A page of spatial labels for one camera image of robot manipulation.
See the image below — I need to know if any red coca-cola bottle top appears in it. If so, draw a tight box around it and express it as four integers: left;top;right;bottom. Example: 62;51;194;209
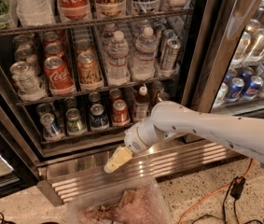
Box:
57;0;90;21

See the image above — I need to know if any orange can shelf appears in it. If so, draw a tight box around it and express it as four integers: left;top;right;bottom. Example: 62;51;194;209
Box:
94;0;125;18
77;52;104;91

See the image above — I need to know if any red soda can bottom behind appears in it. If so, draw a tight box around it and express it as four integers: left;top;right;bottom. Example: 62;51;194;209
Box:
109;89;123;103

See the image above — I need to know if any clear water bottle left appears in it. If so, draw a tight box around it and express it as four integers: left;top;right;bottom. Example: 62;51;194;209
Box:
106;31;129;85

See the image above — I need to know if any orange can top shelf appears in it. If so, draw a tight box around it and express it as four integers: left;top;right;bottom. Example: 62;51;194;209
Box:
94;0;125;18

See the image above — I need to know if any orange extension cable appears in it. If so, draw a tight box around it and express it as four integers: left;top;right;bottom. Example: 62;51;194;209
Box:
177;158;257;224

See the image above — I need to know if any brown juice bottle white cap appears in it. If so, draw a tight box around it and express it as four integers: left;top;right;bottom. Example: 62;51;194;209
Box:
132;86;150;121

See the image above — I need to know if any clear water bottle right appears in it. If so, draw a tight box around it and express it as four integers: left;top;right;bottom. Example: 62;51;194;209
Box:
132;27;157;81

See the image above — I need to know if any pepsi can right fridge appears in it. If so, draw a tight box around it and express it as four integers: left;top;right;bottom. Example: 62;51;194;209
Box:
225;77;244;102

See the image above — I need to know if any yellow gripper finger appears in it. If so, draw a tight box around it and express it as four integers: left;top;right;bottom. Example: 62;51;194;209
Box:
104;146;132;174

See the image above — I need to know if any green sprite can front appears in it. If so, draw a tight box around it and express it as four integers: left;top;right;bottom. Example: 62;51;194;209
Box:
65;108;87;135

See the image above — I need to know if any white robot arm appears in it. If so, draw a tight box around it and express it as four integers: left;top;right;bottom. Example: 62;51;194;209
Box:
104;101;264;174

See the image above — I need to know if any red soda can bottom front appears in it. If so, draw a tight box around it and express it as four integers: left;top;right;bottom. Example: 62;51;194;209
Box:
112;100;130;126

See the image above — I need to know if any black power adapter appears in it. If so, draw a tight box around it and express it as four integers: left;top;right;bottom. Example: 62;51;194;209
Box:
230;176;245;200

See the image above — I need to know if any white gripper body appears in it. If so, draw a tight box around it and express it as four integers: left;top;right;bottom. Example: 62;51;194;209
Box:
124;121;157;153

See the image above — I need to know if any silver diet can front left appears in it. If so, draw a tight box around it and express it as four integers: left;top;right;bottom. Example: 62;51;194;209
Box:
10;61;47;102

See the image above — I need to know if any orange brown can bottom right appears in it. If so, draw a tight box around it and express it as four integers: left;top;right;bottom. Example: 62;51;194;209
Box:
156;92;170;103

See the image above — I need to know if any clear plastic bin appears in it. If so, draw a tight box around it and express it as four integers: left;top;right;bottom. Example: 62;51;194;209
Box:
67;176;173;224

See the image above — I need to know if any blue white can bottom left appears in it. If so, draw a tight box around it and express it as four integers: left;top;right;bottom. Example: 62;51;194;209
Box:
40;113;64;140

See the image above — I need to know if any slim silver can front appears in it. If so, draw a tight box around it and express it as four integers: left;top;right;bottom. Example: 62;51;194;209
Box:
160;38;181;71

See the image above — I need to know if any red coca-cola can front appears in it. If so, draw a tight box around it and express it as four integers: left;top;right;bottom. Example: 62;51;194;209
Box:
44;56;76;96

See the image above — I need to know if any blue pepsi can behind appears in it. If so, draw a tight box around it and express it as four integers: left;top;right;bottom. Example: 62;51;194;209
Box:
88;92;102;106

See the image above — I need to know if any steel fridge door frame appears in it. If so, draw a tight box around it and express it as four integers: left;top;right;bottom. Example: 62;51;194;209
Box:
181;0;264;118

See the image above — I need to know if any orange can middle shelf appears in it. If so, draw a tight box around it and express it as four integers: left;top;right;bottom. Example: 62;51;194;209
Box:
77;52;104;91

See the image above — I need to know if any clear water bottle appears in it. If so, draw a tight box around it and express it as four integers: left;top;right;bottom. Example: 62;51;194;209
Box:
132;27;157;81
106;31;129;85

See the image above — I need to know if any red soda can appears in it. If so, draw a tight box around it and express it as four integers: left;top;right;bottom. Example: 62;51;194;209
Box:
109;89;123;103
112;100;130;126

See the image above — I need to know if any blue pepsi can front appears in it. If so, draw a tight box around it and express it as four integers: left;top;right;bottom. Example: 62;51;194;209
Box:
90;104;109;131

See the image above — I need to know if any blue pepsi can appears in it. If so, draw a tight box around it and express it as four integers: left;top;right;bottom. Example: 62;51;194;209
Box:
90;104;109;131
88;92;102;106

